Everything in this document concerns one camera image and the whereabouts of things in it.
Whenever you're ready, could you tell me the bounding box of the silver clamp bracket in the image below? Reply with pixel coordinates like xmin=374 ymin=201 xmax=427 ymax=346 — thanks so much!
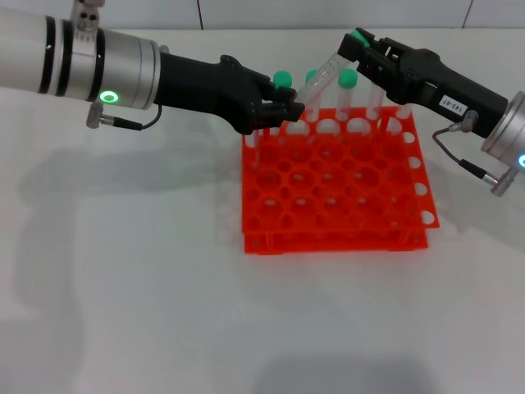
xmin=71 ymin=0 xmax=105 ymax=43

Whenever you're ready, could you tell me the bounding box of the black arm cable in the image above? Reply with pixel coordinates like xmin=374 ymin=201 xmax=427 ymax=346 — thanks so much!
xmin=84 ymin=101 xmax=164 ymax=132
xmin=431 ymin=109 xmax=520 ymax=198

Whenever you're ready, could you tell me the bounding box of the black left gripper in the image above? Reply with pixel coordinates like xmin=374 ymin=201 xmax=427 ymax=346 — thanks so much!
xmin=152 ymin=52 xmax=307 ymax=136

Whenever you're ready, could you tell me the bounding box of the clear test tube green cap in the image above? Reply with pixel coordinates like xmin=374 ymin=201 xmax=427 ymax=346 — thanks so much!
xmin=244 ymin=130 xmax=260 ymax=170
xmin=272 ymin=70 xmax=294 ymax=144
xmin=304 ymin=68 xmax=323 ymax=143
xmin=294 ymin=28 xmax=371 ymax=109
xmin=394 ymin=101 xmax=414 ymax=133
xmin=367 ymin=80 xmax=386 ymax=133
xmin=337 ymin=68 xmax=359 ymax=137

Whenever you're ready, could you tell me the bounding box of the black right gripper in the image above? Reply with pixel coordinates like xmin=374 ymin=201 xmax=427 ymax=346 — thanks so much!
xmin=336 ymin=26 xmax=512 ymax=140

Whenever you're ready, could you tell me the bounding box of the orange test tube rack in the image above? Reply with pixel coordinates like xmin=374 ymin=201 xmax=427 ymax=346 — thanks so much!
xmin=240 ymin=105 xmax=441 ymax=256

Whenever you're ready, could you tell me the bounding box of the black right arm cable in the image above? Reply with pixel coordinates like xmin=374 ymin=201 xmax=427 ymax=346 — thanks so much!
xmin=431 ymin=109 xmax=520 ymax=198

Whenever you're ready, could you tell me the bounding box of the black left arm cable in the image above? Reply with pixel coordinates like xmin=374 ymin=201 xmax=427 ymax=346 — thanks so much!
xmin=84 ymin=101 xmax=164 ymax=132

